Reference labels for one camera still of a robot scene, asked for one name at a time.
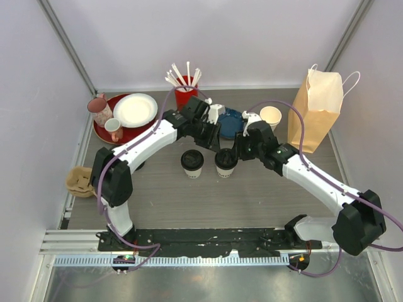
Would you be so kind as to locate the bundle of wrapped straws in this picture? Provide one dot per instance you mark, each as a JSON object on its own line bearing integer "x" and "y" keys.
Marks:
{"x": 186, "y": 82}

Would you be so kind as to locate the stack of paper cups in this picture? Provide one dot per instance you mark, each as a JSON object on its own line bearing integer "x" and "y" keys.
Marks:
{"x": 271, "y": 115}

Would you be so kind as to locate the black lid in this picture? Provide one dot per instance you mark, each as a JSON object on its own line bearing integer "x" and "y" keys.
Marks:
{"x": 192, "y": 160}
{"x": 219, "y": 161}

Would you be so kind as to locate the small pink-handled mug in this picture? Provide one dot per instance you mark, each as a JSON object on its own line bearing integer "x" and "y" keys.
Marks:
{"x": 114, "y": 128}

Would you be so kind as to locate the brown paper bag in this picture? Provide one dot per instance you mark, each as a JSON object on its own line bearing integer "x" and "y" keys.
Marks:
{"x": 317, "y": 106}

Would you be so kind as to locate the beige pulp cup carrier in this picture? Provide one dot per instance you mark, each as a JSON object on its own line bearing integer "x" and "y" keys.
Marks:
{"x": 78, "y": 183}

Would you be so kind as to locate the white paper cup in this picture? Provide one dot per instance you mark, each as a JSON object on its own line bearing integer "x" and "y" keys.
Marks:
{"x": 193, "y": 174}
{"x": 224, "y": 173}

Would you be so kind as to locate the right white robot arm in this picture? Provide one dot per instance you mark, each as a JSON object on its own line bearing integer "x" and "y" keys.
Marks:
{"x": 357, "y": 220}

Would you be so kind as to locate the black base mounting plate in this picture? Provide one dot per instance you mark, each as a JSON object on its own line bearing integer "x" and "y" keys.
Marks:
{"x": 219, "y": 242}

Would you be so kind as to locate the pink floral pitcher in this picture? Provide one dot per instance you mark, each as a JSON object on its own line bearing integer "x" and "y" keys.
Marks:
{"x": 100, "y": 110}

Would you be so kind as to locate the red round plate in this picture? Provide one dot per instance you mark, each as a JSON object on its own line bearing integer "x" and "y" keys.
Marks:
{"x": 128, "y": 133}

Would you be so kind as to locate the stack of black lids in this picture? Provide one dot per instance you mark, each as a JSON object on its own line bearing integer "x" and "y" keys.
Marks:
{"x": 140, "y": 166}

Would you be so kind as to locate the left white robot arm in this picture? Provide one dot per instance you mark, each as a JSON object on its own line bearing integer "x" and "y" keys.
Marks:
{"x": 112, "y": 169}

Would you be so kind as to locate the white paper plate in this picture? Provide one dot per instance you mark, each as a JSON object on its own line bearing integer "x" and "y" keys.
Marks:
{"x": 135, "y": 110}

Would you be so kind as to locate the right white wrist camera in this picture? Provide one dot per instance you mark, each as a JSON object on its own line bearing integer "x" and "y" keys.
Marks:
{"x": 249, "y": 117}

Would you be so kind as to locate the red cylindrical straw holder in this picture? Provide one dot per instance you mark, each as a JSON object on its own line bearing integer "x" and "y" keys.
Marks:
{"x": 183, "y": 95}

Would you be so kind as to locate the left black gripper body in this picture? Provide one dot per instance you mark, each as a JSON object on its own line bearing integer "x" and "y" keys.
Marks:
{"x": 204, "y": 134}

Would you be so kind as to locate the blue leaf-shaped dish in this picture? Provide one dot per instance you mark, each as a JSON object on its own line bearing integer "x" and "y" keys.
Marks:
{"x": 231, "y": 123}

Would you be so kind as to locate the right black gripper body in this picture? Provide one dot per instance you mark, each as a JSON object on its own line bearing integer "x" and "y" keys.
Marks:
{"x": 247, "y": 150}

